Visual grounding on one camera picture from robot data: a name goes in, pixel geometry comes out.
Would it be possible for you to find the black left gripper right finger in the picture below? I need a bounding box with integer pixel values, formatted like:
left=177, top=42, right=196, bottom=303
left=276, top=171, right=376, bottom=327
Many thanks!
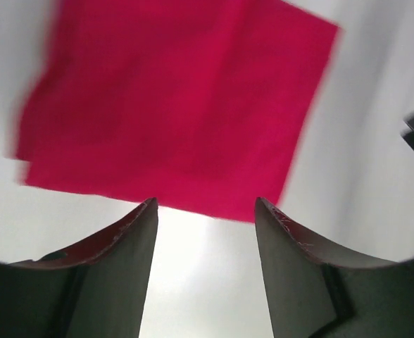
left=255, top=198, right=414, bottom=337

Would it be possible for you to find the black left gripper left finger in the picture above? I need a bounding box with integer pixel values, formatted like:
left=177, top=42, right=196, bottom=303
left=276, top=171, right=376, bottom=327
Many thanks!
left=0, top=198, right=158, bottom=337

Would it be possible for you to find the red t shirt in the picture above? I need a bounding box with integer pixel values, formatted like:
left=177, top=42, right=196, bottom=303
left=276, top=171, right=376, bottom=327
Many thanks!
left=15, top=0, right=339, bottom=222

